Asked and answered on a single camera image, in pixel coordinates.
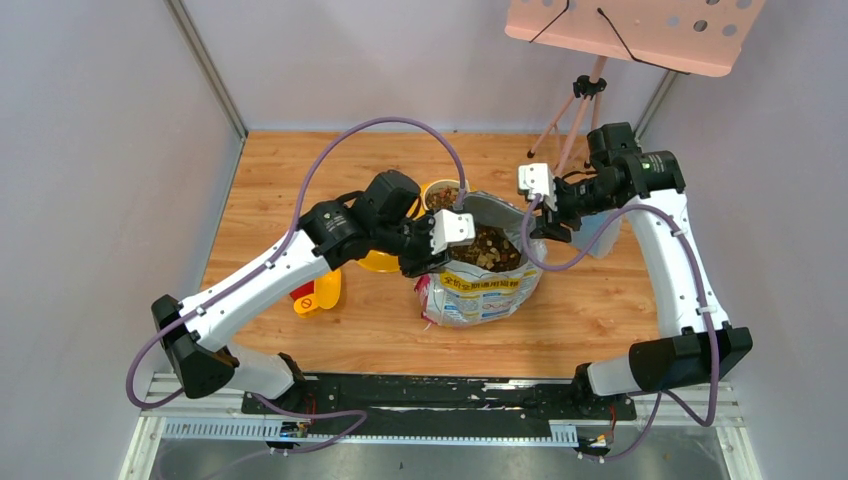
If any pet food bag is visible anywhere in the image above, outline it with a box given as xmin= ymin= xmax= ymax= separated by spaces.
xmin=414 ymin=191 xmax=548 ymax=328

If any yellow plastic scoop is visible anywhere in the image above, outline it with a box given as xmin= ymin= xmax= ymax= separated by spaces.
xmin=314 ymin=269 xmax=343 ymax=310

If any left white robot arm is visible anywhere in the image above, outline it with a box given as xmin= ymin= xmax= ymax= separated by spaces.
xmin=152 ymin=170 xmax=463 ymax=413

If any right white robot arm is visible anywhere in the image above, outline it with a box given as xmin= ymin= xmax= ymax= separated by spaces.
xmin=517 ymin=122 xmax=753 ymax=426

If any yellow double pet feeder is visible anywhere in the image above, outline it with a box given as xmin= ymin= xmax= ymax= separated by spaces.
xmin=359 ymin=181 xmax=469 ymax=273

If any pet food kibble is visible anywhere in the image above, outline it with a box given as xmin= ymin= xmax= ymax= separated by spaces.
xmin=448 ymin=223 xmax=521 ymax=273

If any cream bowl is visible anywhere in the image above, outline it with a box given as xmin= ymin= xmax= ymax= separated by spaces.
xmin=421 ymin=179 xmax=462 ymax=213

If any red toy block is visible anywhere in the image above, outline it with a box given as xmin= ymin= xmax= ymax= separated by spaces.
xmin=289 ymin=281 xmax=315 ymax=301

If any yellow toy block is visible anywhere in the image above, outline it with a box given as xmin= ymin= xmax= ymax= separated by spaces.
xmin=293 ymin=294 xmax=323 ymax=318

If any pink music stand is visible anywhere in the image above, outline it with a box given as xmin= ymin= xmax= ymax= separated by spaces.
xmin=504 ymin=0 xmax=767 ymax=167

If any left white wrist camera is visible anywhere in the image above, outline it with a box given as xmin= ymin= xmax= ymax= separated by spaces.
xmin=430 ymin=209 xmax=476 ymax=255

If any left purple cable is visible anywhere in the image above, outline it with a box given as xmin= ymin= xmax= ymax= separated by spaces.
xmin=125 ymin=117 xmax=468 ymax=456

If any purple cable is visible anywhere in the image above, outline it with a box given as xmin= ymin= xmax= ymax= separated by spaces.
xmin=519 ymin=195 xmax=721 ymax=462
xmin=125 ymin=117 xmax=468 ymax=456

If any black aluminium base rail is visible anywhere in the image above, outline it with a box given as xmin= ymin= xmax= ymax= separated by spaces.
xmin=142 ymin=370 xmax=743 ymax=448

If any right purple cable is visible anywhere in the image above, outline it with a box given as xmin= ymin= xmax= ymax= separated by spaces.
xmin=519 ymin=195 xmax=721 ymax=462

